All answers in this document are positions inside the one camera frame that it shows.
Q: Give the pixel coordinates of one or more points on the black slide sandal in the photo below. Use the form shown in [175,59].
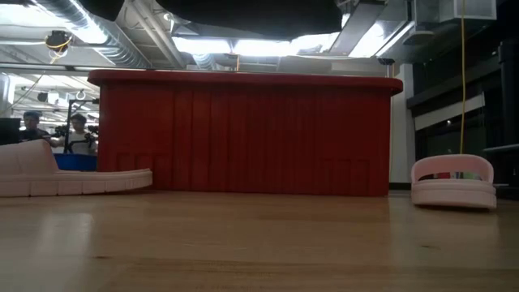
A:
[251,16]

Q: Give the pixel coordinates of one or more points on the pink slide sandal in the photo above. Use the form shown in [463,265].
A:
[452,194]
[40,178]

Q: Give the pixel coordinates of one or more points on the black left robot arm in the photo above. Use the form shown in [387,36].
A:
[99,8]

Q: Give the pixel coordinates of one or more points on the red plastic bin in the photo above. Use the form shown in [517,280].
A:
[243,134]

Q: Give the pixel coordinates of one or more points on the blue plastic bin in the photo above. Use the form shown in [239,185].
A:
[77,162]

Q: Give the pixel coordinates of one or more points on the multicoloured striped object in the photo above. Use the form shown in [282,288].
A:
[450,175]

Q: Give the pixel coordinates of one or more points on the black ceiling device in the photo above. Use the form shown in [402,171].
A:
[58,40]

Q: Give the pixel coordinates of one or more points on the black background screen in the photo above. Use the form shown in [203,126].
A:
[9,130]

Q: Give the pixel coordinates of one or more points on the silver spiral duct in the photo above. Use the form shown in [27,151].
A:
[113,44]

